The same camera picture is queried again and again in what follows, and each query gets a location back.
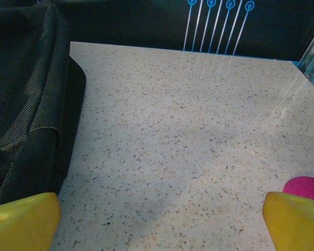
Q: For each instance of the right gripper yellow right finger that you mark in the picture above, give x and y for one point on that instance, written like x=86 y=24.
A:
x=298 y=225

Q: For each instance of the black fabric backpack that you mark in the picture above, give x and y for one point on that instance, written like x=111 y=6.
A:
x=23 y=91

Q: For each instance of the pink plastic goblet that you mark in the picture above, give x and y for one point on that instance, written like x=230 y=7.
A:
x=303 y=187

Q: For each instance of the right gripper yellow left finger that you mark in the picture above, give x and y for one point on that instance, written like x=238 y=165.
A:
x=23 y=222

